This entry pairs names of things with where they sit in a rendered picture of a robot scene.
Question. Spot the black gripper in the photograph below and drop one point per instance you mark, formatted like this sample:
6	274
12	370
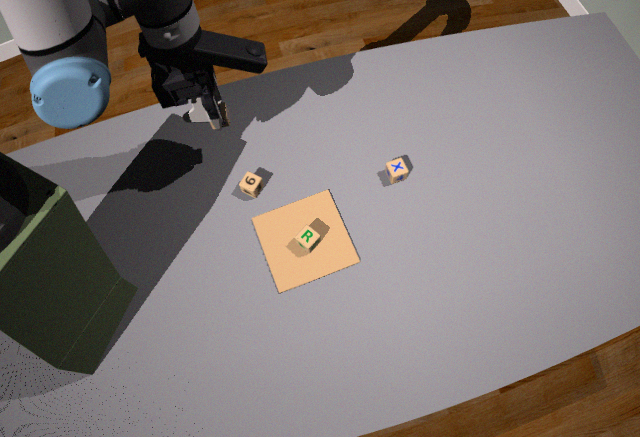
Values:
177	80

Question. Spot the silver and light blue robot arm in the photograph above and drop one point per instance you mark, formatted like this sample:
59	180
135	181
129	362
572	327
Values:
68	61

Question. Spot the tan square mat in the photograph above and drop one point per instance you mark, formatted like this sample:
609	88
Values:
290	264

